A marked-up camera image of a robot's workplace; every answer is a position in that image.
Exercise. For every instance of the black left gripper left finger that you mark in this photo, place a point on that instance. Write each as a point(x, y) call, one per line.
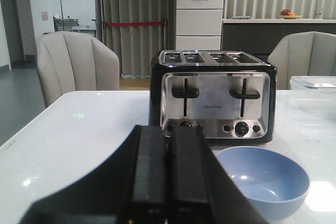
point(128, 187)

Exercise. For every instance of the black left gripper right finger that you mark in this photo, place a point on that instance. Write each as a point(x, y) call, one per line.
point(200, 191)

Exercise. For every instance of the blue bowl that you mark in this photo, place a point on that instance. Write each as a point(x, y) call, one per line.
point(273, 183)

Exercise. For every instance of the black and chrome toaster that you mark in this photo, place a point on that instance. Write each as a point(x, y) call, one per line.
point(229, 96)

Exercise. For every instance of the left grey armchair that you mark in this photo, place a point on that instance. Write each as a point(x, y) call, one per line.
point(69, 61)

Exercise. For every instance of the grey armchair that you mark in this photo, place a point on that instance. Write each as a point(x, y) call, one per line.
point(303, 54)
point(69, 61)

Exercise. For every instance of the clear plastic food container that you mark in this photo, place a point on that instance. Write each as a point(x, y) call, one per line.
point(319, 83)

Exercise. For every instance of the red barrier belt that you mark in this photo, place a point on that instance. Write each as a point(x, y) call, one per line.
point(134, 24)

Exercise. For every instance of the dark kitchen counter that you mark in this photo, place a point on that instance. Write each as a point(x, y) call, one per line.
point(261, 36)

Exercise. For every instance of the white refrigerator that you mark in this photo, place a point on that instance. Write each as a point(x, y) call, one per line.
point(199, 24)

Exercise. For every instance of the metal trolley cart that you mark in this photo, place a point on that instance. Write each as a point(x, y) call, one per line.
point(65, 23)

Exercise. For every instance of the right grey armchair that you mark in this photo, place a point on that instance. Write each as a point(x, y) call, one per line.
point(303, 54)

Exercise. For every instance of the grey curtain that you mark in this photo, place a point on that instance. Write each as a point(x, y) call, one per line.
point(136, 30)

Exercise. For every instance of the fruit plate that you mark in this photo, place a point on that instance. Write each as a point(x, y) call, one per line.
point(288, 14)

